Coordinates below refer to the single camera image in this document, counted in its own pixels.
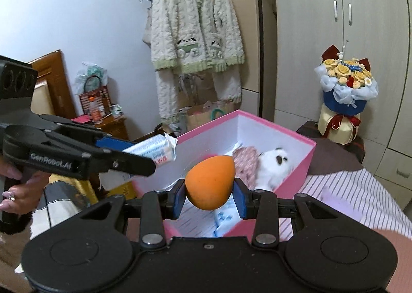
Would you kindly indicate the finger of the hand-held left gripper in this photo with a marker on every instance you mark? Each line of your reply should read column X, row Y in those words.
column 116, row 144
column 128, row 164

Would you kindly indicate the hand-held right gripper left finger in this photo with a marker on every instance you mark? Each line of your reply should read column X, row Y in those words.
column 178, row 198

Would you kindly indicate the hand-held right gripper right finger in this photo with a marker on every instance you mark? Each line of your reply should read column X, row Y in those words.
column 240, row 198

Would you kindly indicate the blue wet wipes pack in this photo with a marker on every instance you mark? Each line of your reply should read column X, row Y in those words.
column 225, row 219

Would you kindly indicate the orange makeup sponge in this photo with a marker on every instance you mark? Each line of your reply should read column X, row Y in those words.
column 210, row 182

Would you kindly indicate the floral fabric scrunchie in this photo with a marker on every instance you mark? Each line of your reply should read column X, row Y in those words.
column 246, row 164

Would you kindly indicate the pink cardboard box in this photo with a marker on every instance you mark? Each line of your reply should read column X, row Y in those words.
column 280, row 132

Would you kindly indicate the person's left hand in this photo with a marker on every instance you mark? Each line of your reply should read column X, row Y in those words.
column 22, row 195

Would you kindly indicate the wooden nightstand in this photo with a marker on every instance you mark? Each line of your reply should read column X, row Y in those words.
column 112, row 127

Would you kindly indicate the white brown plush cat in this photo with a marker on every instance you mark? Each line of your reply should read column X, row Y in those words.
column 273, row 167

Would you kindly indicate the woven bag with plastic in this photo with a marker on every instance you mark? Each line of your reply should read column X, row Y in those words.
column 93, row 96

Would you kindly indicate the wooden headboard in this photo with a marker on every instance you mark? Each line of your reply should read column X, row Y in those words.
column 58, row 87

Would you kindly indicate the cream fleece pants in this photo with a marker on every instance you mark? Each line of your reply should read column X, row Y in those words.
column 167, row 100

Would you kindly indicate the brown paper bag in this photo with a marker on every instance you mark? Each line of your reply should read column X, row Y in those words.
column 201, row 117

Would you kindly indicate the striped bed cover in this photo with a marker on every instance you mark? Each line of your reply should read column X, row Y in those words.
column 370, row 190

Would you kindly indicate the flower bouquet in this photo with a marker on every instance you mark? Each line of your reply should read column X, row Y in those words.
column 344, row 93

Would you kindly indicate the cream fleece cardigan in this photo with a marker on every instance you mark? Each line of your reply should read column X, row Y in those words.
column 193, row 16

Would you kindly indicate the beige wardrobe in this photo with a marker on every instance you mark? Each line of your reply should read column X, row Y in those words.
column 370, row 22

